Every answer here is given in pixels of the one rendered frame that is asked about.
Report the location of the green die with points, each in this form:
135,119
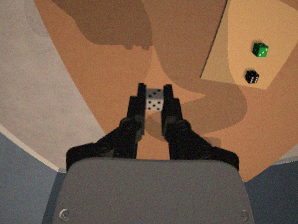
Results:
260,49

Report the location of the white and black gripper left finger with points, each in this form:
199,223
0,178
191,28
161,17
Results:
119,143

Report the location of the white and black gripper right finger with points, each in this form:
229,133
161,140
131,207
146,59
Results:
188,145

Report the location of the white die with black pips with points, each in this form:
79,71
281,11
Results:
154,99

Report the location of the tan flat mat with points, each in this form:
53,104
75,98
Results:
243,23

